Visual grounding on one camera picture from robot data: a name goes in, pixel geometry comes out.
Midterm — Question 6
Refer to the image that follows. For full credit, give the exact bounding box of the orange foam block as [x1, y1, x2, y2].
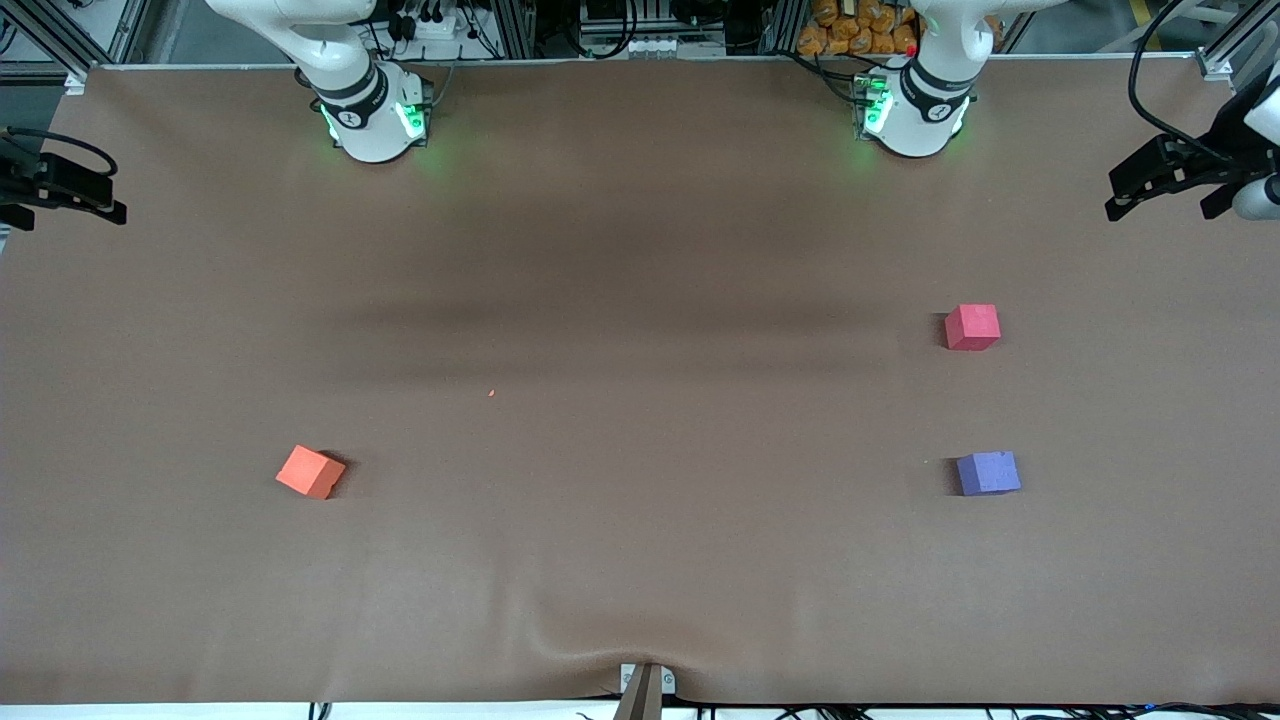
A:
[276, 445, 347, 501]

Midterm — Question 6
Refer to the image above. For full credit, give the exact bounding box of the red foam block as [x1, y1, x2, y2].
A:
[944, 304, 1001, 352]

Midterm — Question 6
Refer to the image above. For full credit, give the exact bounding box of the purple foam block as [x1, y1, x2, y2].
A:
[955, 450, 1023, 497]

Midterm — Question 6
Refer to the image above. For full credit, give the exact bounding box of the bag of orange items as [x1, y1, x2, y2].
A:
[797, 0, 919, 57]

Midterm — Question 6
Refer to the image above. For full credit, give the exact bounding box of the white power strip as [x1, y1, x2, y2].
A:
[385, 5, 463, 43]

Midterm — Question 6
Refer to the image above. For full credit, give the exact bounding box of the white connector row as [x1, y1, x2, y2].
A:
[598, 35, 727, 59]

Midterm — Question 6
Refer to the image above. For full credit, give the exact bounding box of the brown table mat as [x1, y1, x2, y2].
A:
[0, 60, 1280, 706]

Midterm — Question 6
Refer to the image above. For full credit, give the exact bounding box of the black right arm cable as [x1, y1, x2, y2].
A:
[5, 127, 120, 181]

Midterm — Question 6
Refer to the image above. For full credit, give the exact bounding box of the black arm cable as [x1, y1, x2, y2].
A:
[5, 127, 120, 181]
[1128, 0, 1217, 153]

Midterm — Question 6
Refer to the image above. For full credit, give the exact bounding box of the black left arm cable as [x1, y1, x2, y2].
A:
[1128, 0, 1217, 153]

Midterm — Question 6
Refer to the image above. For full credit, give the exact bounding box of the aluminium frame profile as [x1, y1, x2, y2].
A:
[1200, 0, 1280, 76]
[0, 0, 96, 81]

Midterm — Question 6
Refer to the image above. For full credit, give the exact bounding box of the metal clamp bracket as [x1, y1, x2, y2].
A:
[619, 663, 677, 696]

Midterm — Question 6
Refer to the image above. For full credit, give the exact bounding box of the brown camera post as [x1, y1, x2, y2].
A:
[612, 665, 664, 720]

